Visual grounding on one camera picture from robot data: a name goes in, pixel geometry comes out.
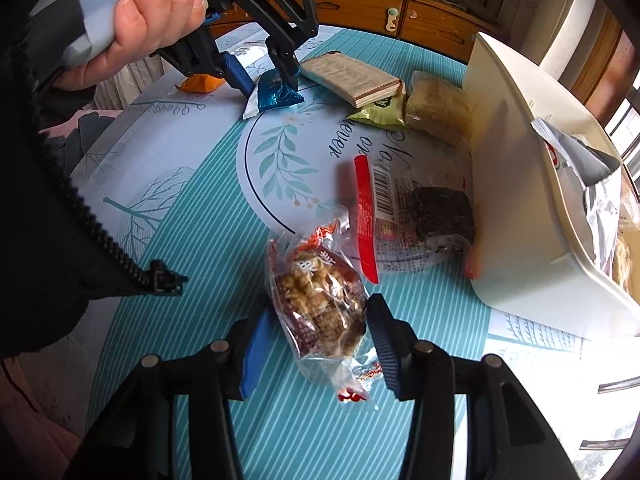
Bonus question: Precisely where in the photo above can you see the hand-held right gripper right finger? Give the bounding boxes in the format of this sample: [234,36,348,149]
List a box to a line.
[367,294,583,480]

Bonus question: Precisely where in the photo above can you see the green snack packet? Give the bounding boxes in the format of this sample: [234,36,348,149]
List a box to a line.
[346,92,407,128]

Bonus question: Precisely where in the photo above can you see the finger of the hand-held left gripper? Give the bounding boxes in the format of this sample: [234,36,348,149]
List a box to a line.
[150,27,257,97]
[227,0,321,90]

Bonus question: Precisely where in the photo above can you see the brown wafer packet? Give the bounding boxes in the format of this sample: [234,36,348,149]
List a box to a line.
[300,51,405,109]

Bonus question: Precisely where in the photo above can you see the pink fleece garment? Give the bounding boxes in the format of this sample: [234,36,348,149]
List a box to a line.
[0,350,96,480]

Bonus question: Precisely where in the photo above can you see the grey pink leaf-print cloth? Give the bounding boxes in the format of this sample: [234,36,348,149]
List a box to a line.
[37,105,123,181]

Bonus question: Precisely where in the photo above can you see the brown wooden door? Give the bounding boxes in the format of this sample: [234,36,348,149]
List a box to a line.
[570,7,640,126]

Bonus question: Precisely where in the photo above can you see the dark cake packet red edge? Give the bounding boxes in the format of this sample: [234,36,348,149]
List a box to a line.
[352,155,478,283]

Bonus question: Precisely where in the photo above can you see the white curtain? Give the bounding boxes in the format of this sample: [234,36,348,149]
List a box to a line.
[92,55,173,111]

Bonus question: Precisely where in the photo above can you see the blue foil snack packet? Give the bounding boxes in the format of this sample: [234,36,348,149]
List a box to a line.
[242,70,305,121]

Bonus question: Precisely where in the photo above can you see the wooden cabinet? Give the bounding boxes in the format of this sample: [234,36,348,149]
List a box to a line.
[210,0,511,63]

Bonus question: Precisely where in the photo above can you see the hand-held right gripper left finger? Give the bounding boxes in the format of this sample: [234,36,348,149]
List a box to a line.
[65,305,278,480]

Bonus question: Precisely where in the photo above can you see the pale rice cracker packet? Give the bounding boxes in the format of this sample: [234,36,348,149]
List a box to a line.
[404,71,476,148]

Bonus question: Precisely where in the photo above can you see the white plastic bin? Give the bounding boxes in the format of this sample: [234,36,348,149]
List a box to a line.
[462,31,640,338]

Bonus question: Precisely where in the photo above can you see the orange and white packet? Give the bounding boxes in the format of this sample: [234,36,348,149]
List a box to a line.
[175,42,268,94]

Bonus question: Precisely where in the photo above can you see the person's left hand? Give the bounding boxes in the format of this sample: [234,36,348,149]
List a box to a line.
[52,0,210,92]

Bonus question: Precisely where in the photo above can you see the black zip jacket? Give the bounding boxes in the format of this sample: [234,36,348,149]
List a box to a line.
[0,35,188,361]

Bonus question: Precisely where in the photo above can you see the clear red walnut snack packet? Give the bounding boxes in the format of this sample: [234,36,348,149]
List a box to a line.
[267,205,383,408]

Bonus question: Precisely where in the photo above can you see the white grey snack packet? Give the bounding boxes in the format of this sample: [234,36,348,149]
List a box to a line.
[531,117,621,191]

